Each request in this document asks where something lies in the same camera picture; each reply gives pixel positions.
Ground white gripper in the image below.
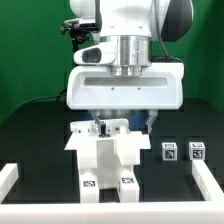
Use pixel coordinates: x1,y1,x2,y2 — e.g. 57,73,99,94
67,62,184,138

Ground white chair seat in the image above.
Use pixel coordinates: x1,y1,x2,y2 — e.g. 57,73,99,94
77,137,140,189

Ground white tag cube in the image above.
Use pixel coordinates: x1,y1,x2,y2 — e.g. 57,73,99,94
162,142,178,161
189,142,206,160

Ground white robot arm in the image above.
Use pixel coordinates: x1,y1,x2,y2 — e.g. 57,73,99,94
67,0,193,137

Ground white U-shaped fence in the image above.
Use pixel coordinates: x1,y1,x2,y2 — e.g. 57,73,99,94
0,160,224,224

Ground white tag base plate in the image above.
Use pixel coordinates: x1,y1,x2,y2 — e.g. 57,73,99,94
65,131,151,151

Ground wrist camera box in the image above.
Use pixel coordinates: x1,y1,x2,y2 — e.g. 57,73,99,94
74,42,116,65

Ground black cable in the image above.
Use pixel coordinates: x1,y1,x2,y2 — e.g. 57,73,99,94
13,89,69,113

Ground rear camera on stand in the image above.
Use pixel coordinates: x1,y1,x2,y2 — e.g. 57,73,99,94
60,18,99,52

